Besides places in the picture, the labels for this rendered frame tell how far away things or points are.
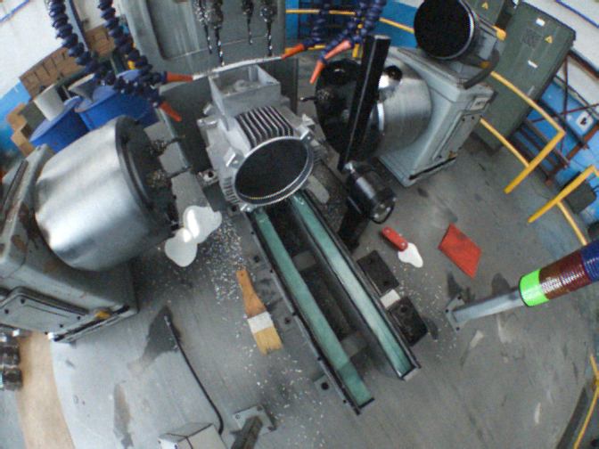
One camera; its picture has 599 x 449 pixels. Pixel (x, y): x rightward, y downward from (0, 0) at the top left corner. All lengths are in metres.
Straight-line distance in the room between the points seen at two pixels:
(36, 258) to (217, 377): 0.41
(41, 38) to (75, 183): 5.74
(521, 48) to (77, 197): 3.50
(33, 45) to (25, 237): 5.79
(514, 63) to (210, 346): 3.52
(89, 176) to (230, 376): 0.45
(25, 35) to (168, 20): 5.70
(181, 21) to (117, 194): 0.39
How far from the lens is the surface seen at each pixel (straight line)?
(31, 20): 6.12
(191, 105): 0.49
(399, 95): 0.48
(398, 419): 0.59
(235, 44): 0.59
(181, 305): 0.57
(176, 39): 0.58
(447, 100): 0.60
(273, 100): 0.39
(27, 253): 0.44
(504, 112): 3.37
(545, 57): 3.29
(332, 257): 0.41
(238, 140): 0.36
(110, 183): 0.34
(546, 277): 0.46
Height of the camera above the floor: 1.29
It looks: 60 degrees down
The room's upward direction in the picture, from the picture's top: 4 degrees clockwise
